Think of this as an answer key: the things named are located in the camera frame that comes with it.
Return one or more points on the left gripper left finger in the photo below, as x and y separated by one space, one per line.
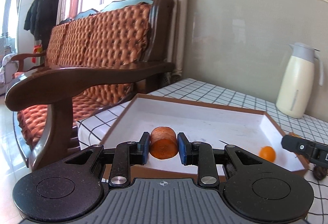
124 156

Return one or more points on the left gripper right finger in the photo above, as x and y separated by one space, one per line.
199 154

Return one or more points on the cut orange carrot piece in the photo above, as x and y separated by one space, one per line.
163 143

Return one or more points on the white tray brown rim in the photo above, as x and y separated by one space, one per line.
130 128

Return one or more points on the small orange kumquat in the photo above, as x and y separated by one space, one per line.
267 153

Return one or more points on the dark passion fruit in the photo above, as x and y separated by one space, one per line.
319 172

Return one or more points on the cream thermos jug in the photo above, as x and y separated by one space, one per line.
298 79

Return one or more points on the wooden sofa orange cushions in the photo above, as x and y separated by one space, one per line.
98 60

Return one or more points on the grey armchair with lace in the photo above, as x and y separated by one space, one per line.
8 68

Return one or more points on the black coat on rack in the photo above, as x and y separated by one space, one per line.
40 20

